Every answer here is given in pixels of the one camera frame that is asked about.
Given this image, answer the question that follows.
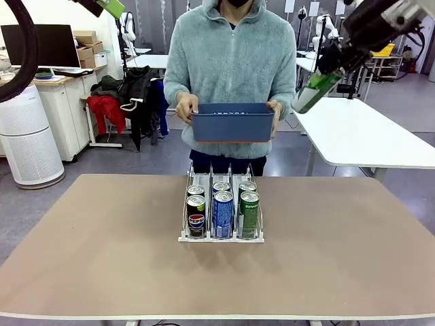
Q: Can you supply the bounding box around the white clothes rack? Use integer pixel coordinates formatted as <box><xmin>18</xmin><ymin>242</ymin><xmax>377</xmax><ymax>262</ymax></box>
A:
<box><xmin>81</xmin><ymin>98</ymin><xmax>124</xmax><ymax>149</ymax></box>

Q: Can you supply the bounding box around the blue bin with orange handles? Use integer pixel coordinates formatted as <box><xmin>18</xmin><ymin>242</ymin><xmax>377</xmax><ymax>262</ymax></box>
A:
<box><xmin>190</xmin><ymin>103</ymin><xmax>276</xmax><ymax>145</ymax></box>

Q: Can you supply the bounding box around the black computer monitor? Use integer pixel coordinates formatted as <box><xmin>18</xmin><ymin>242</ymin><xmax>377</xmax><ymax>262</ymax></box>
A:
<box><xmin>0</xmin><ymin>24</ymin><xmax>82</xmax><ymax>69</ymax></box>

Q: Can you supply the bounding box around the person in mint fleece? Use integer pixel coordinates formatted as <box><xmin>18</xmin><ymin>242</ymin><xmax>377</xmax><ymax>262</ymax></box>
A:
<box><xmin>163</xmin><ymin>0</ymin><xmax>297</xmax><ymax>177</ymax></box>

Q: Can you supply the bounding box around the white side table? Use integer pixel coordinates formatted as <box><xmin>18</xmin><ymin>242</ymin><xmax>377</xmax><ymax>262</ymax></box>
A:
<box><xmin>291</xmin><ymin>96</ymin><xmax>435</xmax><ymax>186</ymax></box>

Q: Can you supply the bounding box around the white cabinet desk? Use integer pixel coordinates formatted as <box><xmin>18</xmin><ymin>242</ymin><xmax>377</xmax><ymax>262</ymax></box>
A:
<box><xmin>33</xmin><ymin>71</ymin><xmax>100</xmax><ymax>162</ymax></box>

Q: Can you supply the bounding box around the person's left hand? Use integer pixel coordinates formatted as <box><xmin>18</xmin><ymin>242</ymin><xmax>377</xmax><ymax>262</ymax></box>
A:
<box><xmin>266</xmin><ymin>99</ymin><xmax>285</xmax><ymax>139</ymax></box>

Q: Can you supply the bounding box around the dark green jacket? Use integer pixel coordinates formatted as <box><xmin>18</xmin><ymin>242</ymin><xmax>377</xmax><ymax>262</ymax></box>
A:
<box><xmin>90</xmin><ymin>75</ymin><xmax>124</xmax><ymax>99</ymax></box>

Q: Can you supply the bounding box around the yellow plastic crate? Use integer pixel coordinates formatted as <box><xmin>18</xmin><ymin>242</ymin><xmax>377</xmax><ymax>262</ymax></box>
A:
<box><xmin>372</xmin><ymin>43</ymin><xmax>396</xmax><ymax>57</ymax></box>

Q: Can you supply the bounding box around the wooden shelf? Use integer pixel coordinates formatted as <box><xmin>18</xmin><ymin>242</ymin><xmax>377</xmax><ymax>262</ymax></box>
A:
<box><xmin>368</xmin><ymin>56</ymin><xmax>404</xmax><ymax>83</ymax></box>

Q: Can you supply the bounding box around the red jacket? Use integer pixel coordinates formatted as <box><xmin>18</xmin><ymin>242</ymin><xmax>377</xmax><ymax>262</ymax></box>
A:
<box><xmin>87</xmin><ymin>96</ymin><xmax>126</xmax><ymax>137</ymax></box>

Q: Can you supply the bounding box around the person's right hand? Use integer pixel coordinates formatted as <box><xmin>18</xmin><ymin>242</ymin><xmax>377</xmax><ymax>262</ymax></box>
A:
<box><xmin>175</xmin><ymin>93</ymin><xmax>201</xmax><ymax>125</ymax></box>

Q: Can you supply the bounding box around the black keyboard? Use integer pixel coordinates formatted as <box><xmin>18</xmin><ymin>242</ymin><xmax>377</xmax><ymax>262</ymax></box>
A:
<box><xmin>53</xmin><ymin>67</ymin><xmax>94</xmax><ymax>77</ymax></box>

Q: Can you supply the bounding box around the blue garment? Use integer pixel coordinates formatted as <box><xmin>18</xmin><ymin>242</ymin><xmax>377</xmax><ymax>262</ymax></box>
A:
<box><xmin>155</xmin><ymin>79</ymin><xmax>170</xmax><ymax>137</ymax></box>

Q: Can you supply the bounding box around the black left arm cable sleeve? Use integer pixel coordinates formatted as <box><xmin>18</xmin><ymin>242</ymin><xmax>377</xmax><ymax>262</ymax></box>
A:
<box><xmin>0</xmin><ymin>0</ymin><xmax>39</xmax><ymax>103</ymax></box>

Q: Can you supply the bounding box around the white background table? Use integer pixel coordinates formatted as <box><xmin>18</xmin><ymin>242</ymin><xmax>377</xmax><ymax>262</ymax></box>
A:
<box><xmin>125</xmin><ymin>54</ymin><xmax>171</xmax><ymax>79</ymax></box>

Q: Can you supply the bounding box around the person's right forearm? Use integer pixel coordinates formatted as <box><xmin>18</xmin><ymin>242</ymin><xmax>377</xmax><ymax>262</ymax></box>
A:
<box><xmin>163</xmin><ymin>77</ymin><xmax>192</xmax><ymax>110</ymax></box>

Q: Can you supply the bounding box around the white can dispenser rack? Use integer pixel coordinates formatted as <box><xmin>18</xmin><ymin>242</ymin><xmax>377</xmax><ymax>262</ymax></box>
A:
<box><xmin>177</xmin><ymin>162</ymin><xmax>265</xmax><ymax>244</ymax></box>

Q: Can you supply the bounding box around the white air purifier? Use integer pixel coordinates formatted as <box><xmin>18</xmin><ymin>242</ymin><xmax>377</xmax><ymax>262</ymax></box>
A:
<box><xmin>0</xmin><ymin>83</ymin><xmax>65</xmax><ymax>190</ymax></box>

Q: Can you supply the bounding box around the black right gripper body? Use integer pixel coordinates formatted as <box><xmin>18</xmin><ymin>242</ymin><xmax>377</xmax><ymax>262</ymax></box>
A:
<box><xmin>341</xmin><ymin>0</ymin><xmax>404</xmax><ymax>58</ymax></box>

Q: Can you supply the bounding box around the person's left forearm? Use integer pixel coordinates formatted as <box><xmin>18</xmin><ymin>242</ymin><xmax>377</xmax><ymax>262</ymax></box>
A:
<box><xmin>271</xmin><ymin>77</ymin><xmax>297</xmax><ymax>117</ymax></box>

